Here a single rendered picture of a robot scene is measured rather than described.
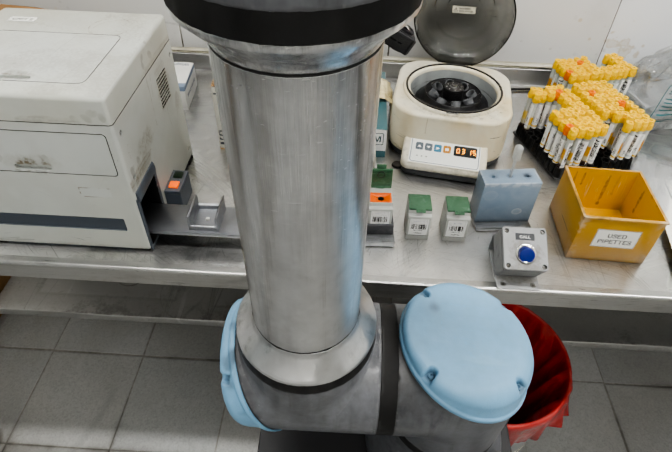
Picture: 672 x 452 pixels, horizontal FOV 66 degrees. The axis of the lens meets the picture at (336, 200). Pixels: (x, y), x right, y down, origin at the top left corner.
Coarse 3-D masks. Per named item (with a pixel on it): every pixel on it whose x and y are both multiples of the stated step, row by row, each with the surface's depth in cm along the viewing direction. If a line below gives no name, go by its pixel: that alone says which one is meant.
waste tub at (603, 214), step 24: (576, 168) 92; (600, 168) 91; (576, 192) 86; (600, 192) 95; (624, 192) 94; (648, 192) 88; (552, 216) 96; (576, 216) 85; (600, 216) 82; (624, 216) 95; (648, 216) 87; (576, 240) 86; (600, 240) 85; (624, 240) 85; (648, 240) 84
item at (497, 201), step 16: (480, 176) 90; (496, 176) 89; (512, 176) 89; (528, 176) 90; (480, 192) 90; (496, 192) 89; (512, 192) 89; (528, 192) 89; (480, 208) 91; (496, 208) 91; (512, 208) 92; (528, 208) 92; (480, 224) 93; (496, 224) 93; (512, 224) 93; (528, 224) 93
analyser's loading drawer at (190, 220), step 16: (144, 208) 90; (160, 208) 90; (176, 208) 90; (192, 208) 86; (208, 208) 90; (224, 208) 89; (160, 224) 87; (176, 224) 87; (192, 224) 86; (208, 224) 87; (224, 224) 87
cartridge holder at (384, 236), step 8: (392, 216) 90; (368, 224) 89; (376, 224) 89; (384, 224) 89; (392, 224) 89; (368, 232) 90; (376, 232) 90; (384, 232) 90; (392, 232) 90; (368, 240) 89; (376, 240) 89; (384, 240) 89; (392, 240) 89
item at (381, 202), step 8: (376, 192) 89; (384, 192) 89; (376, 200) 87; (384, 200) 87; (392, 200) 87; (376, 208) 87; (384, 208) 87; (392, 208) 87; (368, 216) 88; (376, 216) 88; (384, 216) 88
